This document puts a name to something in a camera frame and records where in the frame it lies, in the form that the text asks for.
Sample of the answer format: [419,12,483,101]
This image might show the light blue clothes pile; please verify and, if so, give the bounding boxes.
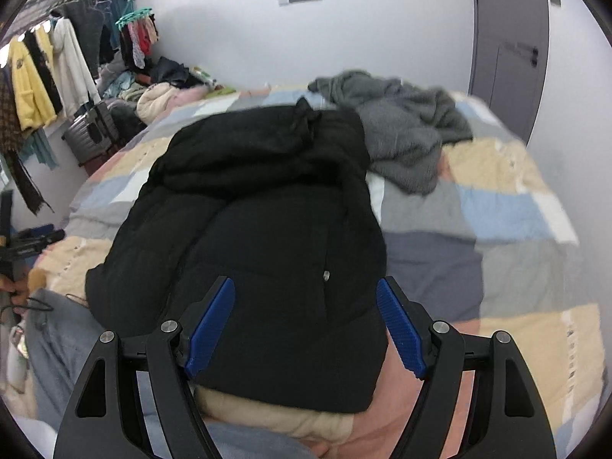
[98,69,140,101]

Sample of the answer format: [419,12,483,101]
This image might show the pink garment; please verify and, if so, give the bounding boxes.
[167,87,212,109]

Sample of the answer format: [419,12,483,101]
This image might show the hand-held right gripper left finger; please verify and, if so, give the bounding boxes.
[52,276,236,459]

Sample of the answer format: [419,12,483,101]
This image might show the person's left hand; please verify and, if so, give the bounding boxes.
[0,272,30,308]

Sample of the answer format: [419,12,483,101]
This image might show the small hanging clothes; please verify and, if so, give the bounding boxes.
[119,18,159,69]

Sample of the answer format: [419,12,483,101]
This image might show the black hanging garment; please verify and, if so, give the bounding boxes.
[26,29,64,116]

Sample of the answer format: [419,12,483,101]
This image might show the cream fleece garment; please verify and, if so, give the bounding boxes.
[136,82,178,123]

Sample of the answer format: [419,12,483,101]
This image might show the light blue jeans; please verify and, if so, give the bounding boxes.
[24,289,316,459]

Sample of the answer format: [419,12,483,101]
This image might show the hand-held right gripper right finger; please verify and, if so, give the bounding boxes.
[376,276,558,459]

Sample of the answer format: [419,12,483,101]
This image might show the grey fleece garment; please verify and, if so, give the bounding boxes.
[307,70,474,196]

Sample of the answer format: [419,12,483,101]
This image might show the teal hanging garment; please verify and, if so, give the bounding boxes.
[21,127,59,171]

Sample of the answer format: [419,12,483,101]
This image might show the red suitcase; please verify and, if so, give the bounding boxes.
[79,152,112,176]

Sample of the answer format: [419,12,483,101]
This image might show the grey door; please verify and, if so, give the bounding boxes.
[469,0,550,145]

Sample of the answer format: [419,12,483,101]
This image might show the yellow fleece jacket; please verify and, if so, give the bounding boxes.
[8,31,57,133]

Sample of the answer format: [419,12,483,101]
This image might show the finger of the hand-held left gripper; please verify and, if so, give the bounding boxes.
[14,225,66,255]

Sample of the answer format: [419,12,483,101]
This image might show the green clip hanger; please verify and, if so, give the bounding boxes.
[116,8,154,28]

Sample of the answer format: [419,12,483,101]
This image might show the black cable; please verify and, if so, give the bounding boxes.
[19,294,90,315]

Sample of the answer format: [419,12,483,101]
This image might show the white hoodie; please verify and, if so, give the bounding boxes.
[50,16,101,116]

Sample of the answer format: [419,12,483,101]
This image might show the black puffer jacket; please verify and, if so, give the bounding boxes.
[85,98,389,415]

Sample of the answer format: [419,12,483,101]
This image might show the dark grey hanging garment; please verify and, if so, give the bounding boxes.
[62,2,120,66]

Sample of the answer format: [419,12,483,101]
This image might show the silver suitcase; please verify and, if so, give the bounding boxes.
[61,101,118,160]

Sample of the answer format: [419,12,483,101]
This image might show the brown patterned scarf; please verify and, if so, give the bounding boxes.
[0,69,54,214]

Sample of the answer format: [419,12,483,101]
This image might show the patchwork bed cover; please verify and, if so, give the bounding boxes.
[29,83,605,459]

